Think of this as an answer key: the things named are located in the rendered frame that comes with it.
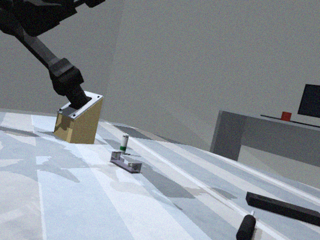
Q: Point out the grey cylindrical battery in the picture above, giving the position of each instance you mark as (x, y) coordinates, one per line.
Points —
(124, 143)

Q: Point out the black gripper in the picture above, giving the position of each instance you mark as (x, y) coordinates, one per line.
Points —
(38, 16)

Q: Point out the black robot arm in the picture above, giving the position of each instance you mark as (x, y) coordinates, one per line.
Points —
(65, 77)

